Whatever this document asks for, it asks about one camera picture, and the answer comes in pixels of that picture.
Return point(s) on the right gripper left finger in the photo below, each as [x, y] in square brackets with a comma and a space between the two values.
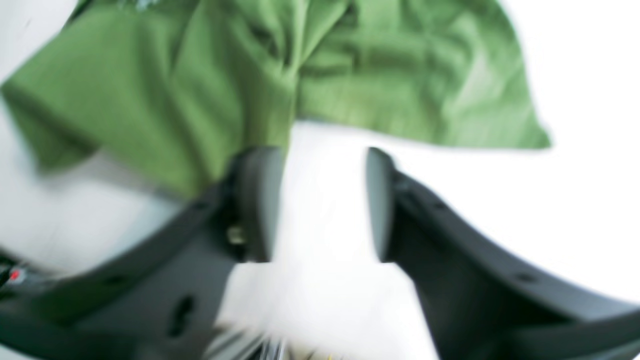
[160, 299]

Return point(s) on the olive green t-shirt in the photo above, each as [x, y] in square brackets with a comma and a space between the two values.
[175, 89]

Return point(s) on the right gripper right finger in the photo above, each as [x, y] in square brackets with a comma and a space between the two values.
[478, 300]

